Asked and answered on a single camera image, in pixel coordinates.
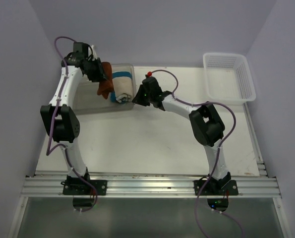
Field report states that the rust orange towel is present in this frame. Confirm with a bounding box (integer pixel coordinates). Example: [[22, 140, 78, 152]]
[[97, 62, 114, 99]]

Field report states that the blue beige Doraemon towel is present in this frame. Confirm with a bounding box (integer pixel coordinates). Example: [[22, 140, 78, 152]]
[[110, 71, 133, 104]]

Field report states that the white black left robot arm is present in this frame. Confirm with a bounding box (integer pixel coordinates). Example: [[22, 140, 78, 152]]
[[40, 53, 112, 195]]

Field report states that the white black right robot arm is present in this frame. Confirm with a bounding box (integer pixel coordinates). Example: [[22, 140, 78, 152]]
[[132, 84, 231, 195]]

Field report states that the grey translucent plastic bin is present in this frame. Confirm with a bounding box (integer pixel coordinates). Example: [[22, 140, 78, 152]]
[[73, 63, 136, 115]]

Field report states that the white plastic mesh basket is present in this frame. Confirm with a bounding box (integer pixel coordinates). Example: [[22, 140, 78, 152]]
[[203, 53, 256, 105]]

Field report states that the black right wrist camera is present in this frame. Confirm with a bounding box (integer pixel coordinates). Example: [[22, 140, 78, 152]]
[[142, 76, 163, 97]]

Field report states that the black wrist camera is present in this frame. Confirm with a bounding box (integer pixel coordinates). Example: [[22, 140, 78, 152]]
[[73, 42, 91, 57], [142, 76, 163, 97]]

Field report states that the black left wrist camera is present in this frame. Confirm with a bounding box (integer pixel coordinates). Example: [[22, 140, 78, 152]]
[[73, 42, 91, 57]]

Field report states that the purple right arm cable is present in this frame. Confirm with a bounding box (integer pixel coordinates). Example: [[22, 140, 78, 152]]
[[151, 69, 244, 238]]

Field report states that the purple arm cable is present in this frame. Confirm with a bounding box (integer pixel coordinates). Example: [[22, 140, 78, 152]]
[[46, 36, 98, 206], [151, 69, 244, 238]]

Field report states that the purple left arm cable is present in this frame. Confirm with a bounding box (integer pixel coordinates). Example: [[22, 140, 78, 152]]
[[46, 36, 98, 206]]

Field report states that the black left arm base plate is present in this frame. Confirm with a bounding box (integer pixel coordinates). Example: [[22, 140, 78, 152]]
[[61, 178, 108, 196]]

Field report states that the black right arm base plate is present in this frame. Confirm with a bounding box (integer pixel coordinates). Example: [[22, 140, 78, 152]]
[[193, 177, 239, 196]]

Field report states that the aluminium extrusion rail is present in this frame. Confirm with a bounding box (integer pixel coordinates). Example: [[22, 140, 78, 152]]
[[20, 171, 281, 198]]

